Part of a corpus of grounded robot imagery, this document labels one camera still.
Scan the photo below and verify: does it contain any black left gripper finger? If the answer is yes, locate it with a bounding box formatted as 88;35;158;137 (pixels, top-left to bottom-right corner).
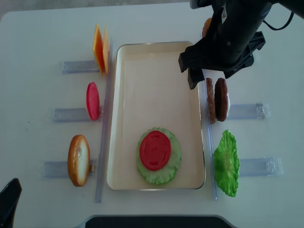
0;178;22;228

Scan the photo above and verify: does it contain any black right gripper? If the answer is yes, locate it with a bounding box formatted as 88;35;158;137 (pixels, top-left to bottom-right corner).
178;9;266;89

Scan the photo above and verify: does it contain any meat patty nearer tray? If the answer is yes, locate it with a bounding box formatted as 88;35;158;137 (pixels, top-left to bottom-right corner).
206;78;216;124

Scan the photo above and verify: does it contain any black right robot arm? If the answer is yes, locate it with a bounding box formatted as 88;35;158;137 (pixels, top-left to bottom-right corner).
179;0;277;89

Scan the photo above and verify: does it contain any clear pusher track bread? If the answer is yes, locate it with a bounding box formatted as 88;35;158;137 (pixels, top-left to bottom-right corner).
39;159;98;179

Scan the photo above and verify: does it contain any meat patty outer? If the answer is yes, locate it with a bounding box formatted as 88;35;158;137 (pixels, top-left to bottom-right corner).
214;78;228;122

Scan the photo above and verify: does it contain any bread slice standing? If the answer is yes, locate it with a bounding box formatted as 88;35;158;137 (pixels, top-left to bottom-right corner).
67;134;90;187

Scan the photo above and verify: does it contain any clear pusher track tomato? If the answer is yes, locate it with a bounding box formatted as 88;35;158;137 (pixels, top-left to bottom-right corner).
47;107;94;124

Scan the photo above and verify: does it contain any green lettuce leaf standing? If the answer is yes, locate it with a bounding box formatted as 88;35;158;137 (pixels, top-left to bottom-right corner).
213;130;240;197

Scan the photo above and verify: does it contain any orange cheese slice inner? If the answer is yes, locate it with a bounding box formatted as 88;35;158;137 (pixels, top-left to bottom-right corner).
103;27;110;75

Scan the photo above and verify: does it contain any orange cheese slice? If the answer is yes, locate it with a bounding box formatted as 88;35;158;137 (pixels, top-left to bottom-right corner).
92;24;105;75
103;27;110;75

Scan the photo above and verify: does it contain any red tomato slice standing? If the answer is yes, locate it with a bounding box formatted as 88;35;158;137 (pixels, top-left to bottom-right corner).
86;82;100;121

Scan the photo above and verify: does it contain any clear pusher track lettuce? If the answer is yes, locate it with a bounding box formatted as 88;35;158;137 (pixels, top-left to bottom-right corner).
239;157;284;177

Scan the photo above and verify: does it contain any tomato slice on tray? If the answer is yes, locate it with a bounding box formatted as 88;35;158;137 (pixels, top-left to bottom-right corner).
139;130;171;171

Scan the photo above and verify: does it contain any orange cheese slice outer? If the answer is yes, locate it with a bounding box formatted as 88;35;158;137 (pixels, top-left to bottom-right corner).
92;24;105;75

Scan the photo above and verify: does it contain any clear pusher track cheese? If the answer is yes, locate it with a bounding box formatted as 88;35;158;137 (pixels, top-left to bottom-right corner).
59;60;100;74

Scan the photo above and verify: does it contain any lettuce leaf on tray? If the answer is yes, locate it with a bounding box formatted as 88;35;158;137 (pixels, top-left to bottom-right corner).
136;127;181;185

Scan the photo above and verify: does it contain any bun half nearer tray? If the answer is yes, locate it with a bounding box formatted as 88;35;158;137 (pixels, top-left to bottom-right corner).
202;18;212;38

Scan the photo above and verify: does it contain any clear pusher track patty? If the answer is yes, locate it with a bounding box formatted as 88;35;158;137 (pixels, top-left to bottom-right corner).
226;99;271;120

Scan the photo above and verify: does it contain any black base panel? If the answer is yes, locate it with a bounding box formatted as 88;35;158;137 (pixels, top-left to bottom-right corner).
85;216;233;228

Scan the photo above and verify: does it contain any cream metal tray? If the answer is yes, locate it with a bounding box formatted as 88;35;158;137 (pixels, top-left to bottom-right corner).
107;41;205;190

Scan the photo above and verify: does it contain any clear front rail right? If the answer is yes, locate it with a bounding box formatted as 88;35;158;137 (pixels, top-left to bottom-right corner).
202;79;218;201

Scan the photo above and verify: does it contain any clear rail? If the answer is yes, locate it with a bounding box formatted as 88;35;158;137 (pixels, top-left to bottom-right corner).
202;79;218;201
95;38;114;203

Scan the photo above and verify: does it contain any black cable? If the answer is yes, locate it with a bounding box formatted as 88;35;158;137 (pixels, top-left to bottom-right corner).
262;10;295;31

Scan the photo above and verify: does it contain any clear front rail left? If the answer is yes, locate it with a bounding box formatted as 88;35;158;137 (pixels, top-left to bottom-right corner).
95;38;114;203

